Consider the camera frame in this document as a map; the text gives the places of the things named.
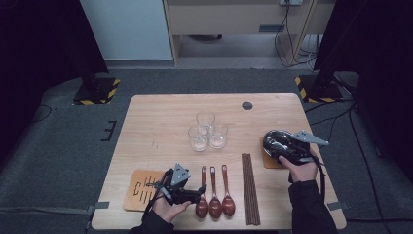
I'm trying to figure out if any brown wooden spoon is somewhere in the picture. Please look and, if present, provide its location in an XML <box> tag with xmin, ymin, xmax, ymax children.
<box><xmin>195</xmin><ymin>165</ymin><xmax>210</xmax><ymax>219</ymax></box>
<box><xmin>221</xmin><ymin>164</ymin><xmax>237</xmax><ymax>217</ymax></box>
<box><xmin>208</xmin><ymin>166</ymin><xmax>223</xmax><ymax>219</ymax></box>

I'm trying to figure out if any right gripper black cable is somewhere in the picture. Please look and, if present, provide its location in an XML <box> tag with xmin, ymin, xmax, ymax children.
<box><xmin>316</xmin><ymin>160</ymin><xmax>327</xmax><ymax>204</ymax></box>

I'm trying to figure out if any grey cabinet handle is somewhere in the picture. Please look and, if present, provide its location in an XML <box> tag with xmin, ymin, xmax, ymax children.
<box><xmin>258</xmin><ymin>23</ymin><xmax>286</xmax><ymax>33</ymax></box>

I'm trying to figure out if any dark curtain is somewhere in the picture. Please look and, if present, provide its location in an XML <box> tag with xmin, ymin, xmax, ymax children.
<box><xmin>313</xmin><ymin>0</ymin><xmax>413</xmax><ymax>183</ymax></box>
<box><xmin>0</xmin><ymin>0</ymin><xmax>110</xmax><ymax>167</ymax></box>

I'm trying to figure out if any black stand with striped base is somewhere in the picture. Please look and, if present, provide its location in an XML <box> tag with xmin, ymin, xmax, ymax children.
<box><xmin>294</xmin><ymin>69</ymin><xmax>345</xmax><ymax>104</ymax></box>
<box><xmin>72</xmin><ymin>64</ymin><xmax>121</xmax><ymax>106</ymax></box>

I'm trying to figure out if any person's right hand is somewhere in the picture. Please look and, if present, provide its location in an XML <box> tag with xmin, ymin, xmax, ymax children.
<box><xmin>278</xmin><ymin>150</ymin><xmax>319</xmax><ymax>184</ymax></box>

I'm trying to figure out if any light wooden cabinet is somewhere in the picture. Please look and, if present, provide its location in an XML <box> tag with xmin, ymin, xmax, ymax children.
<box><xmin>162</xmin><ymin>0</ymin><xmax>337</xmax><ymax>67</ymax></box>

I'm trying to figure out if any stainless steel bowl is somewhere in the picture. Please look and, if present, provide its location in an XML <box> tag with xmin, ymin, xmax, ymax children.
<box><xmin>262</xmin><ymin>129</ymin><xmax>305</xmax><ymax>164</ymax></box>

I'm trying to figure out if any clear drinking glass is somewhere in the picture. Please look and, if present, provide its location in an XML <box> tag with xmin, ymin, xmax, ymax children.
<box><xmin>188</xmin><ymin>125</ymin><xmax>209</xmax><ymax>153</ymax></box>
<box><xmin>208</xmin><ymin>122</ymin><xmax>229</xmax><ymax>150</ymax></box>
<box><xmin>195</xmin><ymin>111</ymin><xmax>216</xmax><ymax>130</ymax></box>

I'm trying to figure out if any black floor cable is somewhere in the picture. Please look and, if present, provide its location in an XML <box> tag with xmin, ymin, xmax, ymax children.
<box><xmin>304</xmin><ymin>98</ymin><xmax>357</xmax><ymax>114</ymax></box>
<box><xmin>344</xmin><ymin>217</ymin><xmax>413</xmax><ymax>224</ymax></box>
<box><xmin>32</xmin><ymin>104</ymin><xmax>53</xmax><ymax>124</ymax></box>
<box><xmin>349</xmin><ymin>105</ymin><xmax>395</xmax><ymax>234</ymax></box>
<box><xmin>310</xmin><ymin>108</ymin><xmax>355</xmax><ymax>127</ymax></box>

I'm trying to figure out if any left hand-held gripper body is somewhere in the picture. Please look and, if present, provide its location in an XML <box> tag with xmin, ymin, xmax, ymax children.
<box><xmin>155</xmin><ymin>163</ymin><xmax>193</xmax><ymax>207</ymax></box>

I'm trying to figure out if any row of dark chopsticks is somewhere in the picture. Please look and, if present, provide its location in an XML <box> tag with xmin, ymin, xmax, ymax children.
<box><xmin>241</xmin><ymin>152</ymin><xmax>262</xmax><ymax>226</ymax></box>

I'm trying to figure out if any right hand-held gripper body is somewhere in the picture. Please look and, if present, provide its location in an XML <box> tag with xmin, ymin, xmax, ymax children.
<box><xmin>286</xmin><ymin>130</ymin><xmax>329</xmax><ymax>166</ymax></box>

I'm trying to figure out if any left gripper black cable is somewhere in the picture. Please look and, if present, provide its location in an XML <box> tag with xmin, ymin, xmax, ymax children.
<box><xmin>142</xmin><ymin>169</ymin><xmax>173</xmax><ymax>217</ymax></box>

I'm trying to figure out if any person's left hand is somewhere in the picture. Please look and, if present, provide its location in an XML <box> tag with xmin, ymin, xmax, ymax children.
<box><xmin>152</xmin><ymin>194</ymin><xmax>193</xmax><ymax>224</ymax></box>

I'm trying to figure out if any white panel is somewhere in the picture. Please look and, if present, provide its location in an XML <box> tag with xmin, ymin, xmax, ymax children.
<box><xmin>80</xmin><ymin>0</ymin><xmax>174</xmax><ymax>62</ymax></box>

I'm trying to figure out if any black hanging cable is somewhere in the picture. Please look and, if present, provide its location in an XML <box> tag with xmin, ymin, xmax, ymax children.
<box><xmin>274</xmin><ymin>3</ymin><xmax>318</xmax><ymax>68</ymax></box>

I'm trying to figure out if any white cable bundle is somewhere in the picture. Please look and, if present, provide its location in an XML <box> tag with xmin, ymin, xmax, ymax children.
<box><xmin>298</xmin><ymin>33</ymin><xmax>322</xmax><ymax>71</ymax></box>

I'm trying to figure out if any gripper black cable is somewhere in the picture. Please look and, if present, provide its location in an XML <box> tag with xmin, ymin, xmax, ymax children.
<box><xmin>316</xmin><ymin>160</ymin><xmax>327</xmax><ymax>204</ymax></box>
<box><xmin>142</xmin><ymin>169</ymin><xmax>173</xmax><ymax>217</ymax></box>

